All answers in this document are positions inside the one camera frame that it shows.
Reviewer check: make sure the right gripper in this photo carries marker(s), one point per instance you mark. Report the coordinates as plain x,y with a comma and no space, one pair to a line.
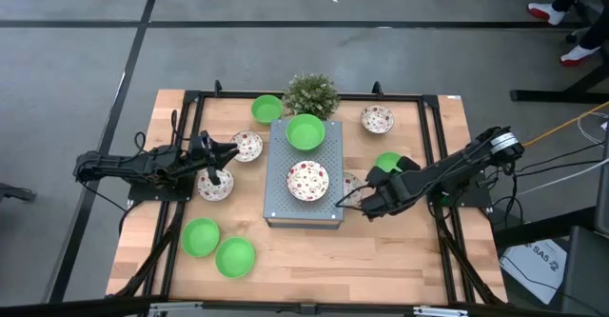
385,193

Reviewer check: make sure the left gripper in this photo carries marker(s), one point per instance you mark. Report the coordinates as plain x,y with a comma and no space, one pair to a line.
205,164

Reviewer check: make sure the white floral mini bowl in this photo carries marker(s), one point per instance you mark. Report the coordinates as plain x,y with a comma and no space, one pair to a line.
351,181
308,181
249,146
377,119
224,189

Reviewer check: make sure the green plastic mini bowl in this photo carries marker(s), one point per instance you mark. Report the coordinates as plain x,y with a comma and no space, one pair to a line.
200,237
234,258
305,132
266,110
387,161

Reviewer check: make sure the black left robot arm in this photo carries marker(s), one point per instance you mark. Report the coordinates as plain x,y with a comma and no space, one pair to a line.
119,167

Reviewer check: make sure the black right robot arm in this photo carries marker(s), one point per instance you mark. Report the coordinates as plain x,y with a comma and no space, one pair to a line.
457,164

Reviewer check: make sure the grey perforated metal stand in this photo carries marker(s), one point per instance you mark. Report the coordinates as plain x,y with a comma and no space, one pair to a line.
278,198

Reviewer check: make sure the small green potted plant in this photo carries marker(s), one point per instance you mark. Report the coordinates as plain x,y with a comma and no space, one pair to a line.
311,93

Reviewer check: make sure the small white sticker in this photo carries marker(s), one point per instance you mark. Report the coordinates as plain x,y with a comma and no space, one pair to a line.
453,97

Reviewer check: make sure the black diagonal beam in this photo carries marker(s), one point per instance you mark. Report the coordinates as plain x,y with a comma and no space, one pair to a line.
542,230

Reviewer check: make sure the white printed paper sheet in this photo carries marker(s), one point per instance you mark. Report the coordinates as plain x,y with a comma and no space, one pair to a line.
533,269

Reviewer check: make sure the dark grey furniture foot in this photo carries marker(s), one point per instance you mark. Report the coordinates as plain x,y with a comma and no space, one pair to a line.
16,193

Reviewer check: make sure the black crossbar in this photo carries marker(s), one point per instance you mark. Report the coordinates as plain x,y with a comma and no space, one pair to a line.
71,307

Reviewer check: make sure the black desk leg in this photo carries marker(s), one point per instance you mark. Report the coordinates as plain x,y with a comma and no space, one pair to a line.
547,96

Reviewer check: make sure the dark grey chair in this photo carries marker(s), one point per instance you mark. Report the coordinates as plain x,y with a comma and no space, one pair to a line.
587,269

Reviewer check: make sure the grey panel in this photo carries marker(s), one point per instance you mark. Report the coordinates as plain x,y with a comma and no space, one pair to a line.
604,188

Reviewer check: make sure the person's red white shoe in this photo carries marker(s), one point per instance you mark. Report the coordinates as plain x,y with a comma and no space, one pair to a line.
547,13
578,56

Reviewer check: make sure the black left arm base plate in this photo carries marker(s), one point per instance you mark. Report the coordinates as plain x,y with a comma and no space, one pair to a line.
143,195

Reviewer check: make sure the black aluminium table frame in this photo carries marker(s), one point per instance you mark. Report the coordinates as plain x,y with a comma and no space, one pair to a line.
380,96

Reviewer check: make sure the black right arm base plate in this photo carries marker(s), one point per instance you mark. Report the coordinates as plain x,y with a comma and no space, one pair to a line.
478,200

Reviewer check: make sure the silver metal bracket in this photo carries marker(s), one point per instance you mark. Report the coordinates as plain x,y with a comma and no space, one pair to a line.
176,306
440,311

